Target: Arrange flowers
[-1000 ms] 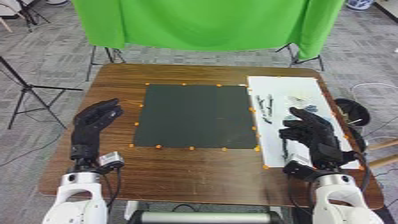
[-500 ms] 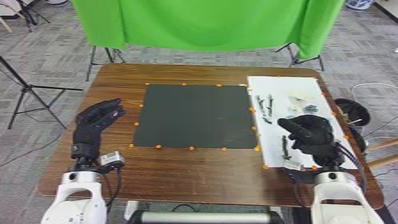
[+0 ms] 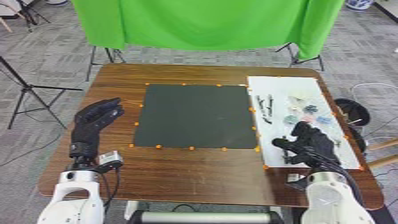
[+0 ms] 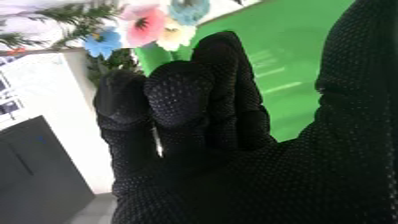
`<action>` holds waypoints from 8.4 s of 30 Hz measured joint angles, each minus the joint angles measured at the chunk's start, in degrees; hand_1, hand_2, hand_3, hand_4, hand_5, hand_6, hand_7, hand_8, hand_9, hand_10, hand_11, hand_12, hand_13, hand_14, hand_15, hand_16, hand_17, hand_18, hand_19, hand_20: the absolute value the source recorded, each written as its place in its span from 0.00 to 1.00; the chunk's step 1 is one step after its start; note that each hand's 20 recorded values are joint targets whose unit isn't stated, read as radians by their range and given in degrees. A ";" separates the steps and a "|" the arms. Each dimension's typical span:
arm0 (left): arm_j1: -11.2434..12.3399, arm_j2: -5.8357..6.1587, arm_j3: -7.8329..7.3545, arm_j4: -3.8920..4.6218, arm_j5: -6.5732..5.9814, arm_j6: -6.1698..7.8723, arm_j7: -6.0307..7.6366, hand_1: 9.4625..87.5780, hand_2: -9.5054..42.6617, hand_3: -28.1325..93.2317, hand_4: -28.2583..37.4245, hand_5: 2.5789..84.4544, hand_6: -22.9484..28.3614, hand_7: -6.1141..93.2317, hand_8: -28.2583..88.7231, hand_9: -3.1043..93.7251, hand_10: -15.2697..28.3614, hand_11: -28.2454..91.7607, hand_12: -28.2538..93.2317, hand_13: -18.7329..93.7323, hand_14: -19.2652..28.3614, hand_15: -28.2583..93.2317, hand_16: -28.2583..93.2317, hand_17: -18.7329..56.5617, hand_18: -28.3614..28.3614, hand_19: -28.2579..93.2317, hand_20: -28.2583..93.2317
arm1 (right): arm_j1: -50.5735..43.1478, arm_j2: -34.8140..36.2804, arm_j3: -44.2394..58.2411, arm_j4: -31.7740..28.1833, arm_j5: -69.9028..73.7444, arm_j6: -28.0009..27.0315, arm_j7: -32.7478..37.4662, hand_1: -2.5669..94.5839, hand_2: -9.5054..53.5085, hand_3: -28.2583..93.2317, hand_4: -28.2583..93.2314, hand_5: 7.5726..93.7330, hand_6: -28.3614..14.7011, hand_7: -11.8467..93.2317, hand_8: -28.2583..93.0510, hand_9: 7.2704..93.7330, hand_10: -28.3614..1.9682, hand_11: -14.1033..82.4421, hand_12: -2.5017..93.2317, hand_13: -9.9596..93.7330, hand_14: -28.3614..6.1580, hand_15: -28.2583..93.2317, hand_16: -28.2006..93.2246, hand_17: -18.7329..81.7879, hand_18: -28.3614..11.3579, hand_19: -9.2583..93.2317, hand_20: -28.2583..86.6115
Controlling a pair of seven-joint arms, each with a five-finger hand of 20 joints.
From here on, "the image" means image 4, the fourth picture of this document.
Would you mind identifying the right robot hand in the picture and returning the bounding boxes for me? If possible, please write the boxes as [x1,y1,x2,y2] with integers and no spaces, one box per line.
[93,0,398,224]

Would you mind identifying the cream flower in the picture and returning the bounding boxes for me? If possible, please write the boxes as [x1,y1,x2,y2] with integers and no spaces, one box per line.
[155,18,200,52]

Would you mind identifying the light blue flower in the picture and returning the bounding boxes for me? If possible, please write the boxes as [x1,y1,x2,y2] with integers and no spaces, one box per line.
[81,27,125,60]

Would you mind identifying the pink flower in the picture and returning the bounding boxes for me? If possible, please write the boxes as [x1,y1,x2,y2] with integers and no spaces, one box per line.
[118,4,170,48]

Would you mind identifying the teal flower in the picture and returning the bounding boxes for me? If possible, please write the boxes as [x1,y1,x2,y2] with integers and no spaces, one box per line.
[168,0,214,26]

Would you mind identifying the green sprig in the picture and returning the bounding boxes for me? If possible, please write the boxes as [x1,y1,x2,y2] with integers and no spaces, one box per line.
[0,31,47,49]
[35,2,123,38]

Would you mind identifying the white sheet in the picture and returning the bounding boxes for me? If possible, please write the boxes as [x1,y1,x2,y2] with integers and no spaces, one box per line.
[0,0,265,56]

